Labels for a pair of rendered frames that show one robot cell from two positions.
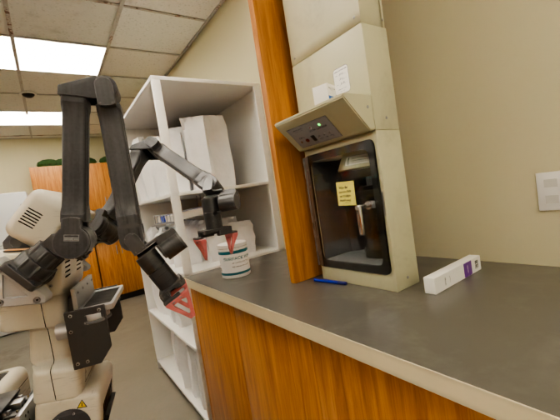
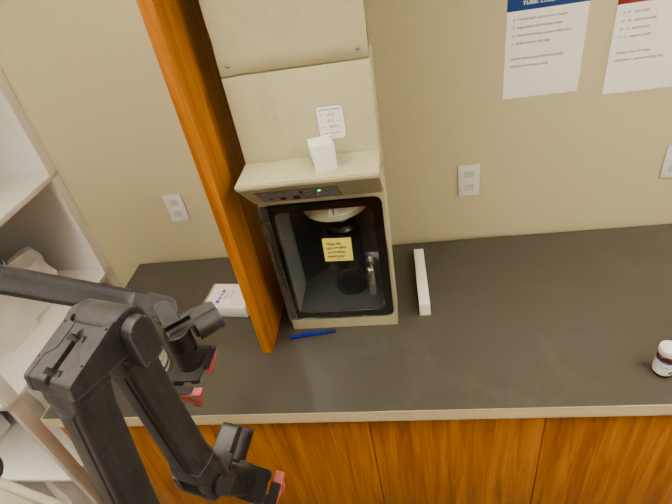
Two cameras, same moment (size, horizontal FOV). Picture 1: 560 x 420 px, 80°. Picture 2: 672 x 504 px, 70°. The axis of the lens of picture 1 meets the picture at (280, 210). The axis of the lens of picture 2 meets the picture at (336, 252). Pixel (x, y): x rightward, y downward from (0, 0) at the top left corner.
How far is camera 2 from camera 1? 0.93 m
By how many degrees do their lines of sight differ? 53
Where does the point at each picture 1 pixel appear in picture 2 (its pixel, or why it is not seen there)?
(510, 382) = (556, 393)
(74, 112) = (103, 404)
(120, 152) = (172, 399)
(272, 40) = (174, 28)
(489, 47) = (426, 35)
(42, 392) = not seen: outside the picture
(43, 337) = not seen: outside the picture
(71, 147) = (118, 456)
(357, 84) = (359, 133)
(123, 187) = (190, 437)
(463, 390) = (538, 411)
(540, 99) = (468, 101)
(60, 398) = not seen: outside the picture
